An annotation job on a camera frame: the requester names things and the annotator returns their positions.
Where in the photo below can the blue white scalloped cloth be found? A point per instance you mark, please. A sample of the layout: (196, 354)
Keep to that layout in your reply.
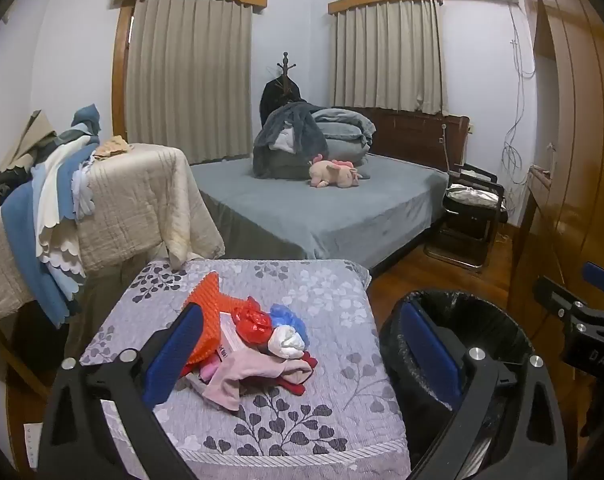
(22, 240)

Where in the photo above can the dark grey fluffy blanket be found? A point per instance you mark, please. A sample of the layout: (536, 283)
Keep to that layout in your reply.
(292, 120)

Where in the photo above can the wooden wardrobe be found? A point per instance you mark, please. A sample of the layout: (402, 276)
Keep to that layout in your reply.
(581, 160)

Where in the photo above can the tan cloth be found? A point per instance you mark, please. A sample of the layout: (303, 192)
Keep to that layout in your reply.
(29, 135)

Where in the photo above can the red plastic bag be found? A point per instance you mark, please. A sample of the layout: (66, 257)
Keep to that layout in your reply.
(252, 322)

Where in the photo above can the bed with grey sheet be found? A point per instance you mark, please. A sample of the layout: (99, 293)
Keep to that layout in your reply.
(332, 210)

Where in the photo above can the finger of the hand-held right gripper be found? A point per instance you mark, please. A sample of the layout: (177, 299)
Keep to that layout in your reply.
(601, 280)
(556, 295)

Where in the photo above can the wooden headboard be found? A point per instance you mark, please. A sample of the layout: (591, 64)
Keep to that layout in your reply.
(411, 135)

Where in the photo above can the orange knitted cloth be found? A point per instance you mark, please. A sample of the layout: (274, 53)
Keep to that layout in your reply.
(209, 292)

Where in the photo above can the grey floral quilt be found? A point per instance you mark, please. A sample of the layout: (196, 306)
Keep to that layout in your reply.
(307, 410)

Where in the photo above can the wooden window frame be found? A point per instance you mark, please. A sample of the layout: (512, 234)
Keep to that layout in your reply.
(119, 70)

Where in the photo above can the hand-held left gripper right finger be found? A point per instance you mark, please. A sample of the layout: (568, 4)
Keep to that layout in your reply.
(431, 350)

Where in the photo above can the wooden coat rack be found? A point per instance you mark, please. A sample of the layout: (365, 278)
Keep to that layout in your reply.
(285, 67)

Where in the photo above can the white chair cushion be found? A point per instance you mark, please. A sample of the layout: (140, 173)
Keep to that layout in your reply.
(469, 194)

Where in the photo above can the black folding chair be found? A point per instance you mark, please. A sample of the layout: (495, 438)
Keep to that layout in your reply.
(471, 220)

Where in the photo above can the pink plush toy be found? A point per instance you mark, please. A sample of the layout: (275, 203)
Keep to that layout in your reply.
(332, 172)

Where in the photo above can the wooden furniture frame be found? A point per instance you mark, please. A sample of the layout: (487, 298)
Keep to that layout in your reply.
(12, 355)

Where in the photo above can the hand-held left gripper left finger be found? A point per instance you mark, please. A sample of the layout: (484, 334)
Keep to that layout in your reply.
(174, 350)

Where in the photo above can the bright pink cloth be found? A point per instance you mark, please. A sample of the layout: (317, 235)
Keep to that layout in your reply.
(208, 372)

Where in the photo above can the wooden side table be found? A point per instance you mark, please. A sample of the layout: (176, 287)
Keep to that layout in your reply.
(536, 180)

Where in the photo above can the bin with black liner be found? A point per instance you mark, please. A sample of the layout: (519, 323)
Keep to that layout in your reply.
(406, 385)

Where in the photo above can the peach cloth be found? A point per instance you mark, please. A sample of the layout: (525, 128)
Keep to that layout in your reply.
(113, 146)

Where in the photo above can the folded grey quilts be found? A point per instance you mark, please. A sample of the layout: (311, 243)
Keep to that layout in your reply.
(342, 122)

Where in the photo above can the wall outlet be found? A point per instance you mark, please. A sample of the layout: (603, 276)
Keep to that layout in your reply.
(471, 129)

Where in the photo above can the beige quilt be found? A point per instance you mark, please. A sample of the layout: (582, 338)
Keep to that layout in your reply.
(132, 200)

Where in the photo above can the wide beige curtain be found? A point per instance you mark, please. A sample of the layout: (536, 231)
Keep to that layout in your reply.
(192, 85)

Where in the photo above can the light pink cloth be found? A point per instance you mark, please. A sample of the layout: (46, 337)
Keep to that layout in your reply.
(242, 375)

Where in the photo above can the blue plastic bag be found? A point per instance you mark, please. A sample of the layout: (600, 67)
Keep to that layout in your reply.
(287, 316)

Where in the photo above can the dark jacket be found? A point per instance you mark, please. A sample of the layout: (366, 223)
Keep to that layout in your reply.
(272, 100)

